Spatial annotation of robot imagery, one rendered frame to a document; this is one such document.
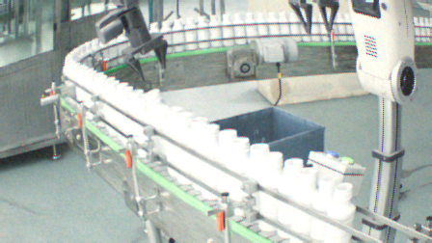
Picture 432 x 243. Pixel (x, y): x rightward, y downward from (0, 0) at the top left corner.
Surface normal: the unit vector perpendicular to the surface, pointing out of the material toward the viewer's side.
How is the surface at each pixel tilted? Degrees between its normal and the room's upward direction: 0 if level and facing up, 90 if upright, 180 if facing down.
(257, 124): 90
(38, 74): 90
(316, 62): 90
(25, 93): 90
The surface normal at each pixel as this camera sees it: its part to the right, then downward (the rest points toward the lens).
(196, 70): 0.22, 0.27
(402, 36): 0.51, 0.39
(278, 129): -0.86, 0.21
